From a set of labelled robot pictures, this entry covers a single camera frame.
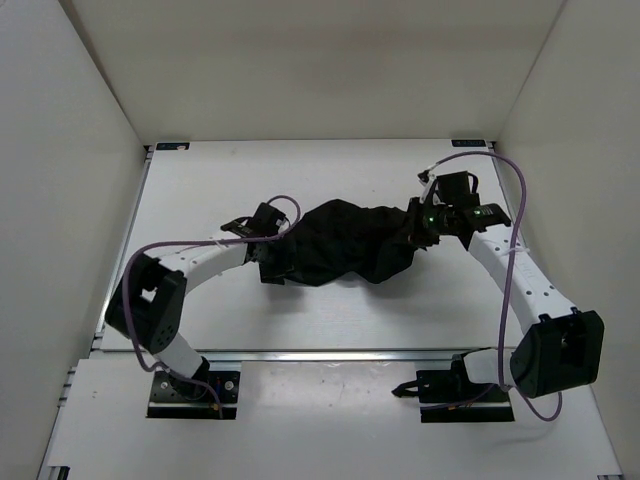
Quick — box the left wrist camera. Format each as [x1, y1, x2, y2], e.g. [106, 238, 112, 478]
[220, 202, 287, 238]

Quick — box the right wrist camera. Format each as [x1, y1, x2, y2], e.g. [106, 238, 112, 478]
[418, 171, 480, 208]

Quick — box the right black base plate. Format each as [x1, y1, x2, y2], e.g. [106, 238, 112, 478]
[391, 360, 515, 424]

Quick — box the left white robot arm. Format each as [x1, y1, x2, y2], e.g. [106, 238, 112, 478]
[105, 235, 295, 404]

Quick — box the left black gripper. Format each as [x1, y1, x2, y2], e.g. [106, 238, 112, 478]
[254, 231, 304, 285]

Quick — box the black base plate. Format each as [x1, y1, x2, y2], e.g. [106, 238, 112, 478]
[146, 364, 241, 420]
[391, 360, 515, 424]

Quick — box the aluminium front rail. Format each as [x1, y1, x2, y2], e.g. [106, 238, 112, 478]
[89, 349, 566, 364]

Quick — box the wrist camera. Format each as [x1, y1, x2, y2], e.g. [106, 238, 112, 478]
[418, 171, 480, 208]
[220, 202, 287, 238]

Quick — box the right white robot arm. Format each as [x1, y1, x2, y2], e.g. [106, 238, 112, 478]
[408, 198, 604, 401]

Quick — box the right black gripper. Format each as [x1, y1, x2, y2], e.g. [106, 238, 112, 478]
[393, 198, 453, 248]

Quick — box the left blue corner sticker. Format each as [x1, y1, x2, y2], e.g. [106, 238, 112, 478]
[155, 142, 190, 151]

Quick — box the black skirt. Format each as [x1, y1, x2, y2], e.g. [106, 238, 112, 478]
[276, 199, 417, 287]

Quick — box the blue corner sticker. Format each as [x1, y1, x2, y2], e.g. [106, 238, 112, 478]
[451, 139, 487, 149]
[155, 142, 190, 151]

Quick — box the right blue corner sticker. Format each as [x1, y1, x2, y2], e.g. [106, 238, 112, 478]
[451, 139, 487, 149]

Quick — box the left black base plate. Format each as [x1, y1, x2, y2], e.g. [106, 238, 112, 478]
[146, 364, 241, 420]

